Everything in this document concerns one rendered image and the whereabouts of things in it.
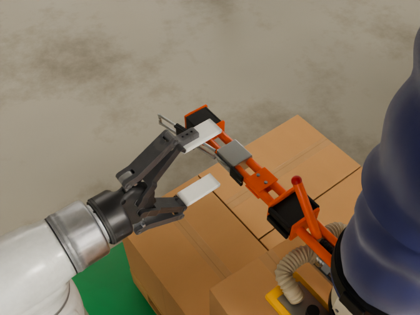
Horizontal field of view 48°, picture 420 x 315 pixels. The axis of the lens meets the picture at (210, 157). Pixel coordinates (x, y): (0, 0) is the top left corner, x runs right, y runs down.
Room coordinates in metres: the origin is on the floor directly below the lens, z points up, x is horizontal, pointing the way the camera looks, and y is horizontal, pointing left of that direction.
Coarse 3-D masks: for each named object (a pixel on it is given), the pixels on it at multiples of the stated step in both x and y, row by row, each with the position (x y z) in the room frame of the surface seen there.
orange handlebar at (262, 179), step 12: (216, 144) 0.80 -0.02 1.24; (240, 168) 0.72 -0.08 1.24; (252, 168) 0.73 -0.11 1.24; (264, 168) 0.72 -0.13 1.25; (252, 180) 0.68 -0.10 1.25; (264, 180) 0.68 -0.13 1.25; (276, 180) 0.68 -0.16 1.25; (252, 192) 0.66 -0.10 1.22; (264, 192) 0.65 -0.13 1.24; (276, 192) 0.65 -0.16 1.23; (300, 228) 0.55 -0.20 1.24; (324, 228) 0.55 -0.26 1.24; (312, 240) 0.52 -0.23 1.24; (336, 240) 0.52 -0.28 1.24; (324, 252) 0.49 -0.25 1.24
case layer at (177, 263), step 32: (288, 128) 1.50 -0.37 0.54; (256, 160) 1.31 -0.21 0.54; (288, 160) 1.31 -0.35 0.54; (320, 160) 1.31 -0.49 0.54; (352, 160) 1.31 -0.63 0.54; (224, 192) 1.13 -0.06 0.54; (320, 192) 1.13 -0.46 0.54; (352, 192) 1.13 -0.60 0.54; (192, 224) 0.98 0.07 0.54; (224, 224) 0.98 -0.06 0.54; (256, 224) 0.98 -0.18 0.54; (128, 256) 0.97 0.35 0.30; (160, 256) 0.84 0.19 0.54; (192, 256) 0.84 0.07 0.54; (224, 256) 0.84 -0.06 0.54; (256, 256) 0.84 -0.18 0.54; (160, 288) 0.75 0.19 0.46; (192, 288) 0.71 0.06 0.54
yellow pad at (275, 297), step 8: (296, 272) 0.50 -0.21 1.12; (296, 280) 0.48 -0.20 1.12; (304, 288) 0.46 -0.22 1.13; (272, 296) 0.44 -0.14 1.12; (280, 296) 0.44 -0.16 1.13; (304, 296) 0.44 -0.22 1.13; (312, 296) 0.44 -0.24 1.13; (272, 304) 0.42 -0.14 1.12; (280, 304) 0.42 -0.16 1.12; (288, 304) 0.42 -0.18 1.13; (296, 304) 0.42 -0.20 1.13; (304, 304) 0.42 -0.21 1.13; (312, 304) 0.42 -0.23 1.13; (320, 304) 0.42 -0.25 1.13; (280, 312) 0.40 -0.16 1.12; (288, 312) 0.40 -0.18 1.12; (296, 312) 0.40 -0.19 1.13; (304, 312) 0.40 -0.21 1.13; (312, 312) 0.39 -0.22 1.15; (320, 312) 0.40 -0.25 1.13; (328, 312) 0.40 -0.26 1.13
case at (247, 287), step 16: (288, 240) 0.69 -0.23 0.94; (272, 256) 0.63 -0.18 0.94; (240, 272) 0.58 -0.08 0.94; (256, 272) 0.58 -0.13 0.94; (272, 272) 0.58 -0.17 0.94; (304, 272) 0.58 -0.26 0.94; (224, 288) 0.54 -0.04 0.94; (240, 288) 0.54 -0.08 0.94; (256, 288) 0.54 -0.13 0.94; (272, 288) 0.54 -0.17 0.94; (320, 288) 0.54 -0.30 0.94; (224, 304) 0.49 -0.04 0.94; (240, 304) 0.49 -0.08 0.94; (256, 304) 0.49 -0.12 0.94
